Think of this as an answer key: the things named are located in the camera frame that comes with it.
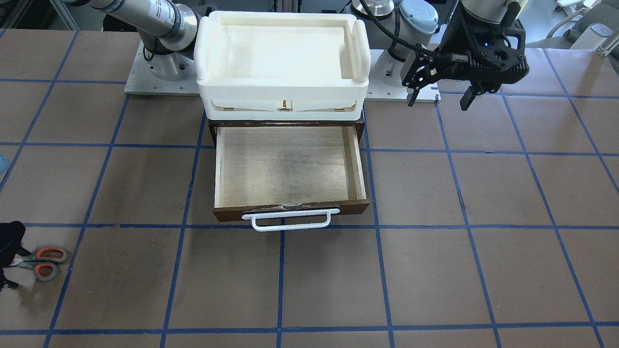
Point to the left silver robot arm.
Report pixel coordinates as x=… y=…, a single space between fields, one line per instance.
x=426 y=41

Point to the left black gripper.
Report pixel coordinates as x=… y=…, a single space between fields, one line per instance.
x=462 y=39

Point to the orange grey scissors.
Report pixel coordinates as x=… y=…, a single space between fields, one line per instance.
x=44 y=262

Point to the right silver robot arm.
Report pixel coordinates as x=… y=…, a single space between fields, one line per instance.
x=32 y=59

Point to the wooden drawer white handle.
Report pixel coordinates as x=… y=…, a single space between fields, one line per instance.
x=288 y=172

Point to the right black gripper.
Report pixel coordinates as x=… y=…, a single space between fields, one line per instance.
x=6 y=247

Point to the white plastic tray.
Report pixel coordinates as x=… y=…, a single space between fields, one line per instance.
x=282 y=66

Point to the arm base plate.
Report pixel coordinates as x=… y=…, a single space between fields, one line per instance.
x=168 y=75
x=385 y=83

